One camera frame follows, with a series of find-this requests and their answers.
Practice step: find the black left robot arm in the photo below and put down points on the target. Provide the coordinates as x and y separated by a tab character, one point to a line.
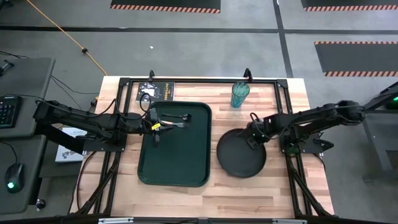
81	119

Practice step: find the black keyboard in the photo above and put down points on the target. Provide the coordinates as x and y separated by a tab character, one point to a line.
7	112

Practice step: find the black round plate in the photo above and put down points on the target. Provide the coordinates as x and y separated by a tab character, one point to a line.
237	160

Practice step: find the grey side table black frame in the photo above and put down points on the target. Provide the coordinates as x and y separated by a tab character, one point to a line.
376	137

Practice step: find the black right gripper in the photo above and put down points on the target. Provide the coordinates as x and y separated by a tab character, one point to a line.
259	130

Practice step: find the black book with white print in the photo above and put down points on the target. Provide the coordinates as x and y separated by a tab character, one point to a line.
158	90

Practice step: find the wide black hazard-striped floor mat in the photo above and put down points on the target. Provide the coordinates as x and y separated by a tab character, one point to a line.
164	3

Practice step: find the yellow tape tag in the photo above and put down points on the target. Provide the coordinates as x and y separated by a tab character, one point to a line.
155	126

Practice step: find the grey desk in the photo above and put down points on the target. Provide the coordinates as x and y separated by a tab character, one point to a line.
28	81

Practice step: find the black spoon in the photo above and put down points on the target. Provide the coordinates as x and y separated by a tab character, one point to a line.
186	117

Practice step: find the black diagonal desk strut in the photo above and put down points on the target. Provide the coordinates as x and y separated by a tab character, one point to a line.
59	138

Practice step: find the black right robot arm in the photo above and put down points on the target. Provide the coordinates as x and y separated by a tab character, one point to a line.
314	118

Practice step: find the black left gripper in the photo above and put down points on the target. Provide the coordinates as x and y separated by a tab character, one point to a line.
149	124

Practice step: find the silver metal bracket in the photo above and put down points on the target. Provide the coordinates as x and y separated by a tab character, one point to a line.
115	220
289	221

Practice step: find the dark green plastic tray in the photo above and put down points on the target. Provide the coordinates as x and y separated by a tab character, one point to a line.
180	158

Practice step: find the black round knob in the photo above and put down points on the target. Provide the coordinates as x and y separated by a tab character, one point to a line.
40	203

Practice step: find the white printed booklet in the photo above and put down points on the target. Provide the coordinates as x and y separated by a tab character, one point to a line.
65	154

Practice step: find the teal translucent plastic cup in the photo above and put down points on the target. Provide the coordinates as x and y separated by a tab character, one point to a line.
239	96

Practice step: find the black computer mouse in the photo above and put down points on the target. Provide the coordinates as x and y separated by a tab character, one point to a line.
14	177

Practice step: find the black metal table frame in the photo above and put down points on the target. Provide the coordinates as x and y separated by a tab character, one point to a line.
202	81

